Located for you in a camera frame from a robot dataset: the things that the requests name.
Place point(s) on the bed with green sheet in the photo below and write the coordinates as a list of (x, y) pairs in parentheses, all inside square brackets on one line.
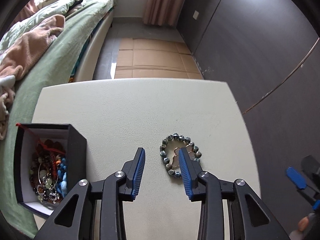
[(50, 75)]

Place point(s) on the white wall socket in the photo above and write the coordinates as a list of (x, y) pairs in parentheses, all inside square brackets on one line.
[(196, 15)]

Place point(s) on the light green quilt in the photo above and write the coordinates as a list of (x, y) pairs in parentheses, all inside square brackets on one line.
[(50, 12)]

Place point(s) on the rose gold bangle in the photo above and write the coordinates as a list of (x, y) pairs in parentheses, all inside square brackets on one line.
[(177, 149)]

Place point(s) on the black jewelry box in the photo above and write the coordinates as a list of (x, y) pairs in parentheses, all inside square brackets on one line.
[(77, 152)]

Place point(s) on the flat cardboard sheet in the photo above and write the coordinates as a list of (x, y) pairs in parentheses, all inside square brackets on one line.
[(155, 57)]

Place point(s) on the pink floral fleece blanket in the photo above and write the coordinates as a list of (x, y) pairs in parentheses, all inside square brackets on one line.
[(30, 45)]

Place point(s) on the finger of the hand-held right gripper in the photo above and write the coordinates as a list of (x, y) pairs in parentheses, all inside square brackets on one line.
[(310, 165), (296, 178)]

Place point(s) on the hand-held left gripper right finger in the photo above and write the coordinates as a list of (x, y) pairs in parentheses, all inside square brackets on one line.
[(186, 177)]

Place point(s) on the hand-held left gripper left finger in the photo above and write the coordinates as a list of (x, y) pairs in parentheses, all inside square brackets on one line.
[(138, 172)]

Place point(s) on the person's right hand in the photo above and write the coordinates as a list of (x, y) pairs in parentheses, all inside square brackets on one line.
[(303, 223)]

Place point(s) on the white leather side table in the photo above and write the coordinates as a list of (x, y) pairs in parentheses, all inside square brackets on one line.
[(150, 110)]

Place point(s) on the pile of mixed jewelry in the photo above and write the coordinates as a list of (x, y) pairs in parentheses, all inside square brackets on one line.
[(45, 180)]

